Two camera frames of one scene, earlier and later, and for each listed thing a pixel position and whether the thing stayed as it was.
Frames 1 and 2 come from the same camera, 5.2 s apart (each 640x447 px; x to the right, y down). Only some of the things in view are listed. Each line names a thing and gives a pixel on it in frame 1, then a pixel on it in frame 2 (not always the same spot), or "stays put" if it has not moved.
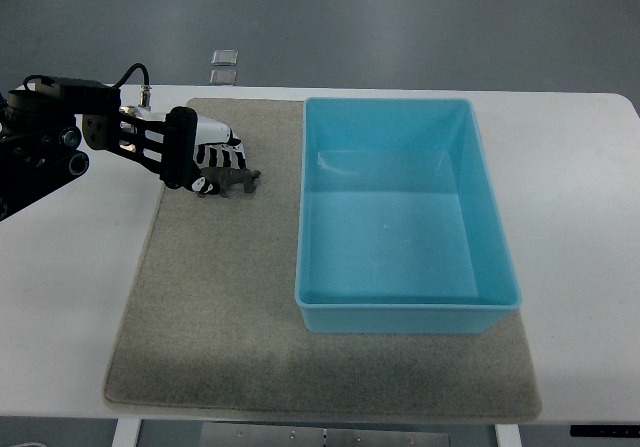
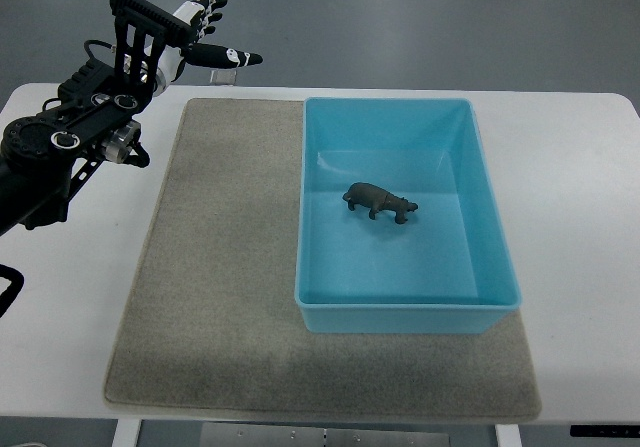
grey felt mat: [211, 323] stays put
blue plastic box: [400, 228] stays put
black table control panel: [625, 431] stays put
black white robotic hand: [198, 142] to [200, 13]
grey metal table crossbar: [259, 434] stays put
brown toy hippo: [225, 176] to [375, 199]
